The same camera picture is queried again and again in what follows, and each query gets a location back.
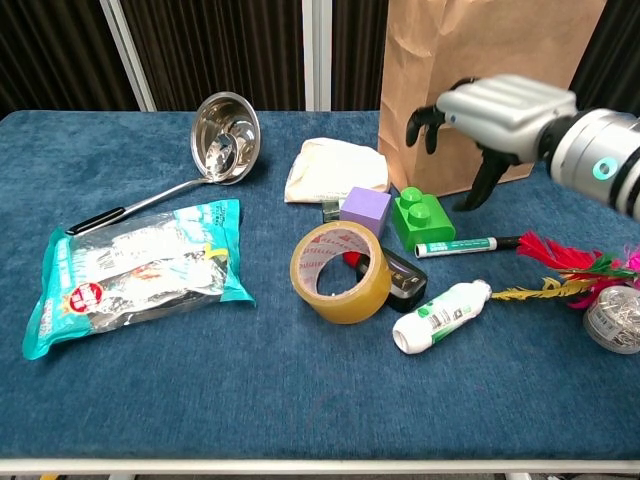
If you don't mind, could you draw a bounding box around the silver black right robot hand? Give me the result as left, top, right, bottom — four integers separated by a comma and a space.
405, 74, 579, 212

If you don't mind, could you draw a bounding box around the green toy building brick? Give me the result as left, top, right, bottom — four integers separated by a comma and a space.
392, 186, 457, 253

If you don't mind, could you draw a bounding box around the brown paper carrier bag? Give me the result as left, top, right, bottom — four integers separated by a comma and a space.
377, 0, 609, 197

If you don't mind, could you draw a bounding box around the green white marker pen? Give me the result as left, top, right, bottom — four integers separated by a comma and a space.
414, 235, 522, 260

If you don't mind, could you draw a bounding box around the colourful feather shuttlecock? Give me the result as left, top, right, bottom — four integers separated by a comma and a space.
491, 230, 640, 310

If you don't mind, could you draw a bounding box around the purple foam cube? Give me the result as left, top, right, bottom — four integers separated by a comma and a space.
339, 186, 393, 240

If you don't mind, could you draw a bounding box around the cream cloth pouch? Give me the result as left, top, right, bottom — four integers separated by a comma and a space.
284, 136, 393, 204

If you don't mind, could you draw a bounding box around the white plastic bottle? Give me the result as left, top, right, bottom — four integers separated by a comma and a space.
392, 279, 494, 356

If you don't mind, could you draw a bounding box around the clear tub of paper clips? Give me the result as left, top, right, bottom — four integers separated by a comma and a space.
582, 285, 640, 355

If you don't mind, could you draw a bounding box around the brown packing tape roll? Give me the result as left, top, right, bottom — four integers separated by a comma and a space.
290, 220, 393, 325

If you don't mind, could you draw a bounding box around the teal frozen food packet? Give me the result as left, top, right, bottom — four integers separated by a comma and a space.
20, 198, 257, 361

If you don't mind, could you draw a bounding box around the aluminium frame post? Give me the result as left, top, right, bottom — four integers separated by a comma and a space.
301, 0, 334, 112
98, 0, 157, 112

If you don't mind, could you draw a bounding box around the steel ladle black handle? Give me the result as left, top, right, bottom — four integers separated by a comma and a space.
65, 91, 262, 237

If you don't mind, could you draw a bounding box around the white metal table frame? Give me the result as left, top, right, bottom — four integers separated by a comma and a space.
0, 457, 640, 480

